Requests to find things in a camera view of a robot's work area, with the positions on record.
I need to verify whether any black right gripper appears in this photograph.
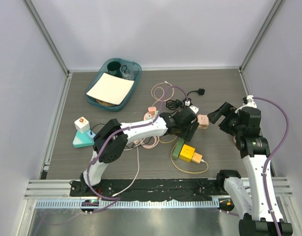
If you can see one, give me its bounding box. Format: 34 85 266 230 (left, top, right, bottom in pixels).
208 102 245 136

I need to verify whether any pink cube socket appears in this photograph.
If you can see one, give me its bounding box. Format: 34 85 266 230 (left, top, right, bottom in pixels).
197 114 209 129

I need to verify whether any yellow cube socket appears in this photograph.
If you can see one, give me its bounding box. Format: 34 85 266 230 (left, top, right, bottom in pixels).
179 144 195 162

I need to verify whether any green power strip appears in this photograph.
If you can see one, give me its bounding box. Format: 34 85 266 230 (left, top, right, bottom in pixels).
171 138 185 160

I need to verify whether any orange pink charger plug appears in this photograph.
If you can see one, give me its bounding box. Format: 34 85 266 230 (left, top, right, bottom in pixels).
148 106 157 115

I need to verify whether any yellow charger plug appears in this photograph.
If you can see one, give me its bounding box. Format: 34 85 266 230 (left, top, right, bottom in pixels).
191 152 202 164

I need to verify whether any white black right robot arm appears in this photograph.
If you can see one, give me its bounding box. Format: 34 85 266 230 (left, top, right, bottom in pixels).
208 102 293 236

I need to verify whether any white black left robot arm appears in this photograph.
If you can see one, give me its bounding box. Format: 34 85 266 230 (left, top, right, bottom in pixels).
80 106 199 196

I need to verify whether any round pink power socket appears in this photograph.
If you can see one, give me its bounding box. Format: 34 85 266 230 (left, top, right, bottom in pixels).
143 110 158 120

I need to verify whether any teal triangular power socket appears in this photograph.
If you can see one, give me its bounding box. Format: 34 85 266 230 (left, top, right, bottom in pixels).
72 130 95 148

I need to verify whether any clear glass cup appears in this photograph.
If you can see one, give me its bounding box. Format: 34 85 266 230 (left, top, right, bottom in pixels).
120 65 134 81

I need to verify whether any white paper sheet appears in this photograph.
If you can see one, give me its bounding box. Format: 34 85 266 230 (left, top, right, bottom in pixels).
86 73 134 105

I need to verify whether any dark green mug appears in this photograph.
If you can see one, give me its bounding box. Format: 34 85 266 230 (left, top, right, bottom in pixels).
107 61 121 77

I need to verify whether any teal plastic tray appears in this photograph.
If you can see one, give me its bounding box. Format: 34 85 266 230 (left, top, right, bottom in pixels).
85 58 142 112

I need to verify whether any white cube charger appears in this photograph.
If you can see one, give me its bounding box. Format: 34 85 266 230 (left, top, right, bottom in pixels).
74 117 90 134

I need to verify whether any black power strip cord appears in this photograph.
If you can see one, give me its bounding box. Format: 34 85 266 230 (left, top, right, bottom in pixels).
165 88 206 109

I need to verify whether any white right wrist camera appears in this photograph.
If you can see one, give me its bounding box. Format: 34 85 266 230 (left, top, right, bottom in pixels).
242 95 257 108

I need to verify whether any white charging cable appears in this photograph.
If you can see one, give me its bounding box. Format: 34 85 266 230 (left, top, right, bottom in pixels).
112 137 141 197

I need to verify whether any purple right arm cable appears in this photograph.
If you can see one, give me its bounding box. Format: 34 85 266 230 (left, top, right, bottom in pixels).
220 97 289 236

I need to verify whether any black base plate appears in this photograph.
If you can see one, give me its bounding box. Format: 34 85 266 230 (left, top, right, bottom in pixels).
69 177 247 202

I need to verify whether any white slotted cable duct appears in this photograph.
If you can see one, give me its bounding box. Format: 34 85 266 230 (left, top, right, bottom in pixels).
35 199 219 209

